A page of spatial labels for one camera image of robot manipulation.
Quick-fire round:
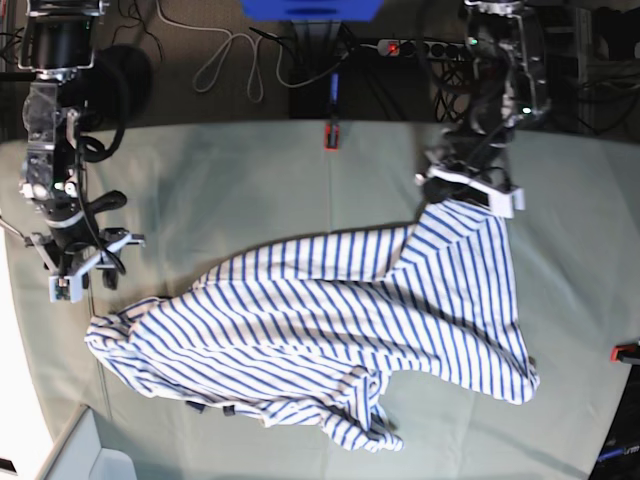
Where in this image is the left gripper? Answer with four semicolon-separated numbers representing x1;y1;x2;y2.
414;165;519;208

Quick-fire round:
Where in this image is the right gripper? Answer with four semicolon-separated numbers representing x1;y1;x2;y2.
24;228;146;290

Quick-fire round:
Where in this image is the blue white striped t-shirt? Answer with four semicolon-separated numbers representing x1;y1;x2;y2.
85;200;540;453

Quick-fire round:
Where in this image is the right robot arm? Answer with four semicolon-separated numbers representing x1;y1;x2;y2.
18;1;153;303

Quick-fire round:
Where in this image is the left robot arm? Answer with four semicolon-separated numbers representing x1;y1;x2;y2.
415;1;550;218

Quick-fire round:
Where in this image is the green table cloth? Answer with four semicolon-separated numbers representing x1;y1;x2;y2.
1;122;639;479

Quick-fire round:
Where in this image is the black power strip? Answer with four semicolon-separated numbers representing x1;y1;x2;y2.
376;39;471;62

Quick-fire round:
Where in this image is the red clamp centre edge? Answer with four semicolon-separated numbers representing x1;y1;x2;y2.
324;121;340;151

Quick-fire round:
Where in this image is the red clamp edge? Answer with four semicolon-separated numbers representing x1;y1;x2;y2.
610;342;640;366
324;121;340;151

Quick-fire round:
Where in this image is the white bin bottom left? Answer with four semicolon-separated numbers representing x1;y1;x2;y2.
35;404;137;480

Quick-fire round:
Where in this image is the black round base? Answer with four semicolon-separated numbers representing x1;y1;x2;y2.
94;44;153;121

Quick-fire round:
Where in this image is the red clamp right edge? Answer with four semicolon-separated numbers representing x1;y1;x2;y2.
610;342;640;366

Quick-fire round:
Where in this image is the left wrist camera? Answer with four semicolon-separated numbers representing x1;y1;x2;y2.
488;187;526;219

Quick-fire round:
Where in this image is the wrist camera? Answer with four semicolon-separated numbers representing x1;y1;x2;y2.
49;275;83;303
488;187;526;219

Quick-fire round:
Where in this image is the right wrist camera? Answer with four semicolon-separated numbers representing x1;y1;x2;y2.
49;275;83;303

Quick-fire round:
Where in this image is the grey looped cable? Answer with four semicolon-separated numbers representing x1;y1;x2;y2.
154;0;266;104

